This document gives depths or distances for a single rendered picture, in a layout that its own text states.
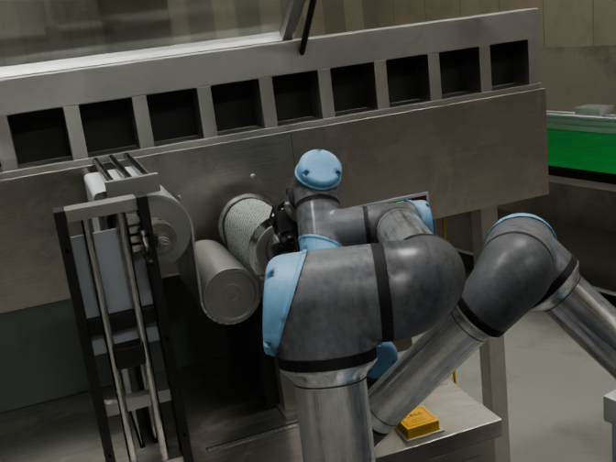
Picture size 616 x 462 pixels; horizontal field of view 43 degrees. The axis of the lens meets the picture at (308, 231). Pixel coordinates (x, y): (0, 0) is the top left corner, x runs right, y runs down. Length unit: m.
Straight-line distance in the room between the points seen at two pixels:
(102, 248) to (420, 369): 0.60
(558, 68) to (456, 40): 3.50
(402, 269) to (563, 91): 4.77
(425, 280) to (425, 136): 1.24
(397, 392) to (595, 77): 4.29
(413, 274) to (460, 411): 0.83
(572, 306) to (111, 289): 0.80
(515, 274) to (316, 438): 0.44
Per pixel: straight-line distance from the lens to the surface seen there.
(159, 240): 1.47
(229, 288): 1.62
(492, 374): 2.61
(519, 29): 2.23
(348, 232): 1.27
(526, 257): 1.22
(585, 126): 4.87
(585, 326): 1.35
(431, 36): 2.09
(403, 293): 0.87
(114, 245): 1.46
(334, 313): 0.87
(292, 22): 1.91
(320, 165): 1.30
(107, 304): 1.48
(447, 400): 1.72
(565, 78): 5.58
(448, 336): 1.24
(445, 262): 0.91
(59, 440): 1.82
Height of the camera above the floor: 1.72
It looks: 16 degrees down
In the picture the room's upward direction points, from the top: 7 degrees counter-clockwise
